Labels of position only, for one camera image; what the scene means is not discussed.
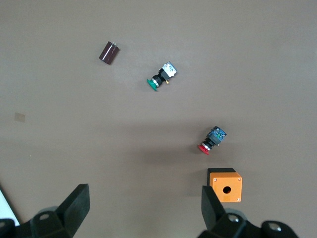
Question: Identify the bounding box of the white drawer cabinet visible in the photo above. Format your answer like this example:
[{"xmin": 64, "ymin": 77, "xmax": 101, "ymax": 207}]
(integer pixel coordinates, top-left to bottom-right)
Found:
[{"xmin": 0, "ymin": 184, "xmax": 20, "ymax": 227}]

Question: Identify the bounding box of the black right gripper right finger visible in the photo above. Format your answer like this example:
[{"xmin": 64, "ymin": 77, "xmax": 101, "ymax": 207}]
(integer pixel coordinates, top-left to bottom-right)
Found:
[{"xmin": 198, "ymin": 185, "xmax": 300, "ymax": 238}]

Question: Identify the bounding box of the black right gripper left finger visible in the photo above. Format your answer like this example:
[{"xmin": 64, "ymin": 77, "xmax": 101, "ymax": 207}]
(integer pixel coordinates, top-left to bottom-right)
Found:
[{"xmin": 14, "ymin": 183, "xmax": 90, "ymax": 238}]

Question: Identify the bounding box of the green push button switch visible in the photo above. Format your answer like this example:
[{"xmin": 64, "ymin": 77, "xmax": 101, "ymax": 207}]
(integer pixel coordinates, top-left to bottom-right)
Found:
[{"xmin": 146, "ymin": 61, "xmax": 178, "ymax": 92}]

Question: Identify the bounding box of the orange button enclosure box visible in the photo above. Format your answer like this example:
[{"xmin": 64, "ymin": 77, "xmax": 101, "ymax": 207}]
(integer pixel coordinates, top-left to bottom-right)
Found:
[{"xmin": 207, "ymin": 168, "xmax": 243, "ymax": 203}]

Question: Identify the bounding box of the red push button switch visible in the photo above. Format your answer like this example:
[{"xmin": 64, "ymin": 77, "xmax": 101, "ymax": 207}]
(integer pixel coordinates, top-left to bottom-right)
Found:
[{"xmin": 197, "ymin": 126, "xmax": 228, "ymax": 156}]

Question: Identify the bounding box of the dark maroon cylindrical capacitor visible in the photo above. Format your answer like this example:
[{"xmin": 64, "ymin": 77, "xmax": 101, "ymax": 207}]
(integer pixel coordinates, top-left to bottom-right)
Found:
[{"xmin": 99, "ymin": 41, "xmax": 121, "ymax": 65}]

